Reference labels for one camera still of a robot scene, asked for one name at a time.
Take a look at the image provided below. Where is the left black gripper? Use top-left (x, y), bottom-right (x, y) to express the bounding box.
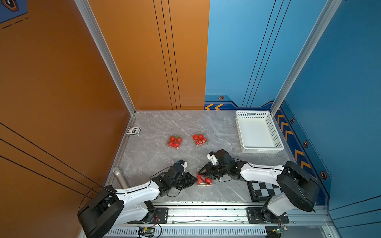
top-left (170, 172), bottom-right (199, 190)

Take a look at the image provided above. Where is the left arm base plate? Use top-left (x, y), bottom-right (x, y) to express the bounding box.
top-left (128, 207), bottom-right (169, 225)

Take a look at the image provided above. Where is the strawberry two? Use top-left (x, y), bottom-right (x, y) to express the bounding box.
top-left (203, 178), bottom-right (212, 185)

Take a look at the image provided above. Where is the grey metal cylinder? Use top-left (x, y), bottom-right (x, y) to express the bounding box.
top-left (112, 167), bottom-right (129, 189)

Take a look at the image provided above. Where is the left green circuit board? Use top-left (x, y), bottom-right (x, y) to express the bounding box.
top-left (138, 227), bottom-right (155, 238)

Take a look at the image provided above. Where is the aluminium corner post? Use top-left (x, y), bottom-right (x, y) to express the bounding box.
top-left (74, 0), bottom-right (136, 117)
top-left (270, 0), bottom-right (342, 117)

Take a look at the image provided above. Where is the left aluminium corner post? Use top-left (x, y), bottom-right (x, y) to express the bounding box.
top-left (74, 0), bottom-right (136, 117)

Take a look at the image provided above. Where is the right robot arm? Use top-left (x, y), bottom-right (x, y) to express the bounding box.
top-left (198, 149), bottom-right (320, 223)

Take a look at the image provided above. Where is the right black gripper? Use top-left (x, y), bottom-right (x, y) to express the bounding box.
top-left (196, 162), bottom-right (229, 180)

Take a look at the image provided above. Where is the black white checkerboard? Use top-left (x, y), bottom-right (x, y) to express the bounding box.
top-left (246, 181), bottom-right (282, 202)

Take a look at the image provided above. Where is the strawberry seven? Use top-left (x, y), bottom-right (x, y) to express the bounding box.
top-left (196, 138), bottom-right (208, 145)

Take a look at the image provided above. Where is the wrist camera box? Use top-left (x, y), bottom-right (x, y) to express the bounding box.
top-left (177, 160), bottom-right (188, 168)
top-left (207, 151), bottom-right (218, 166)

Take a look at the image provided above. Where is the aluminium front rail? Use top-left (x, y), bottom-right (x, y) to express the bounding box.
top-left (84, 203), bottom-right (334, 228)

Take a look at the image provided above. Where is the green circuit board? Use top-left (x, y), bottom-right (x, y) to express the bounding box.
top-left (272, 226), bottom-right (288, 236)
top-left (138, 227), bottom-right (155, 238)

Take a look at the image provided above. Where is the right aluminium corner post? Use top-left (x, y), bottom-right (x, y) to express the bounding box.
top-left (270, 0), bottom-right (342, 117)

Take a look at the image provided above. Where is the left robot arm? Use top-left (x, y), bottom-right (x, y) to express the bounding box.
top-left (77, 160), bottom-right (197, 238)

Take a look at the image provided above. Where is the right green circuit board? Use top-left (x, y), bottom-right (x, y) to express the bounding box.
top-left (272, 226), bottom-right (288, 236)

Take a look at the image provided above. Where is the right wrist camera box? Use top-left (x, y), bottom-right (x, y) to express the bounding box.
top-left (207, 151), bottom-right (218, 166)

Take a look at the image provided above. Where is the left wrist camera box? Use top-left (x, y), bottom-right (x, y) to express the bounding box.
top-left (177, 160), bottom-right (188, 168)

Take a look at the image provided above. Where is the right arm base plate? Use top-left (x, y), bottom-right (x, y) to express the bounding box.
top-left (246, 207), bottom-right (289, 224)

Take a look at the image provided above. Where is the clear clamshell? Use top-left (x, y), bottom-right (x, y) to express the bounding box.
top-left (196, 172), bottom-right (213, 186)

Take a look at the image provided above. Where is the white perforated plastic basket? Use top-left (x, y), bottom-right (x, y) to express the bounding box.
top-left (235, 111), bottom-right (284, 154)

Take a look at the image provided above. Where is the strawberry one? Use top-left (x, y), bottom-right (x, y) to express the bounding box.
top-left (197, 175), bottom-right (205, 184)

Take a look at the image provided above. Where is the clear plastic clamshell container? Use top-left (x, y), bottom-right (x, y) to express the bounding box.
top-left (167, 135), bottom-right (183, 149)

